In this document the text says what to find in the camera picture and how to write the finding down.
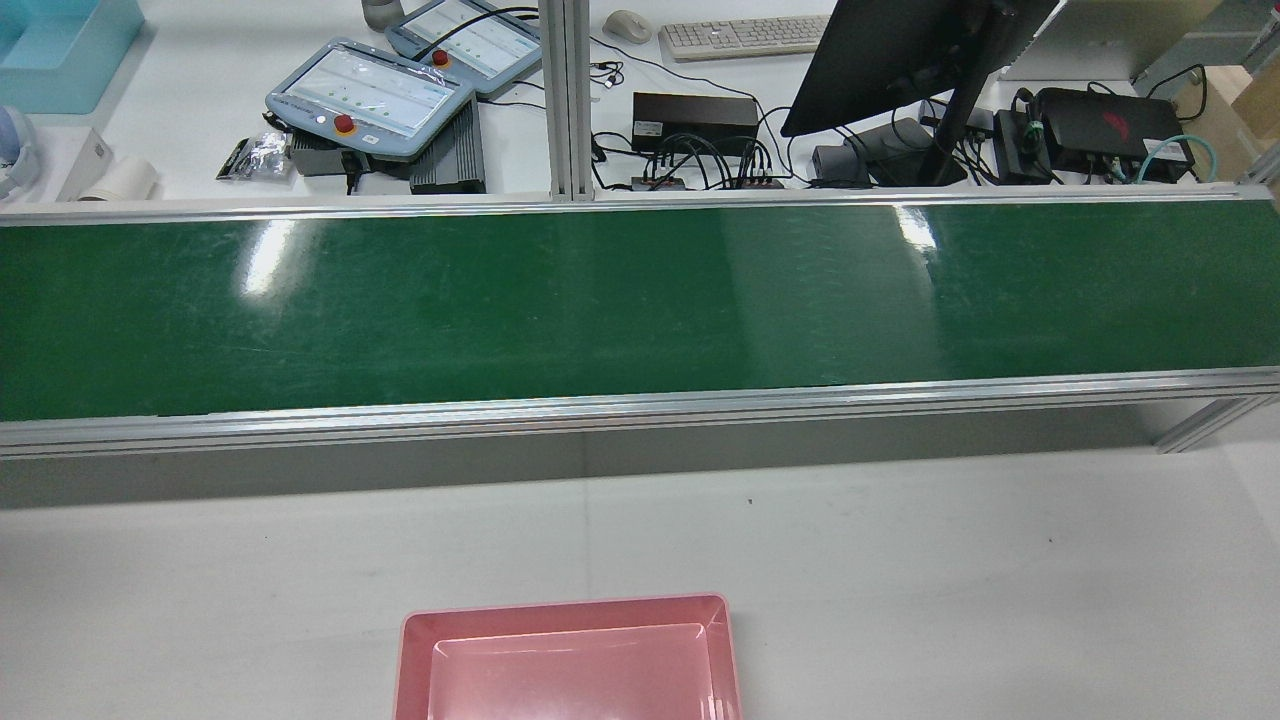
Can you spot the pink plastic box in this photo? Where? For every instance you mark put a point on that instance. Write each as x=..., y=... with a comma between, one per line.
x=570, y=670

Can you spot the grey metal box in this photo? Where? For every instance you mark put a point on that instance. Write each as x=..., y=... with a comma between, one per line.
x=315, y=157

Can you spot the white cardboard box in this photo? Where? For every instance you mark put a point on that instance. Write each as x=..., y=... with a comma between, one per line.
x=88, y=160

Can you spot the light blue plastic box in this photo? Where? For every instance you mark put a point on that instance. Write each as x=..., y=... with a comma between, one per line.
x=70, y=55

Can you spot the brown cardboard box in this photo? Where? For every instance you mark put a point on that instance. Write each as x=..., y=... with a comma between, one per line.
x=1250, y=110

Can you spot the green conveyor belt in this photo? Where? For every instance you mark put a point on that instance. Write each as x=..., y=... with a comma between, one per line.
x=600, y=300

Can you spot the small black usb hub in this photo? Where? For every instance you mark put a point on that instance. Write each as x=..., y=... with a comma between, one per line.
x=660, y=183
x=760, y=181

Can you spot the grey power adapter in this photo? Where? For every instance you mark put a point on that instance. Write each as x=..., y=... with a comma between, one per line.
x=838, y=166

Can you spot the grey computer mouse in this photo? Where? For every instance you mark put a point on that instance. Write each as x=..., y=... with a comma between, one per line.
x=628, y=26

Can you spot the beige computer keyboard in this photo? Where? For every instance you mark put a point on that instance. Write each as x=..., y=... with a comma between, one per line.
x=745, y=38

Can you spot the blue-grey teach pendant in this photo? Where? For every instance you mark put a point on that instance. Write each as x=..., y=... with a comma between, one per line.
x=370, y=95
x=480, y=45

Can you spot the black monitor with stand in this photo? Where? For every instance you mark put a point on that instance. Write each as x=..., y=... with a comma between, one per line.
x=880, y=60

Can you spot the clear bag with black parts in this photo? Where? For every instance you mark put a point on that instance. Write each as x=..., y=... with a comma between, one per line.
x=257, y=157

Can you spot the black power adapter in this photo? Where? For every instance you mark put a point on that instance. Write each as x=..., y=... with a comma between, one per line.
x=1020, y=148

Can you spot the black mini computer red logo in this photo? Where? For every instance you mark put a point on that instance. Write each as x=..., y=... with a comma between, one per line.
x=1110, y=125

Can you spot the white paper roll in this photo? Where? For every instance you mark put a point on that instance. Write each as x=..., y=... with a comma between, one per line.
x=125, y=182

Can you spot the silver metal case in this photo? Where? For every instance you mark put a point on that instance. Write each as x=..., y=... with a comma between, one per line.
x=1100, y=40

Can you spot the white and blue device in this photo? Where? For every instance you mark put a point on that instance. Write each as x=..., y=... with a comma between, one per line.
x=18, y=150

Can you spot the black rectangular switch box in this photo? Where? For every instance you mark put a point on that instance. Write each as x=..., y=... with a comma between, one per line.
x=695, y=118

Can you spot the aluminium profile post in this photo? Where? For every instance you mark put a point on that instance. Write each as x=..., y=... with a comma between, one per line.
x=567, y=100

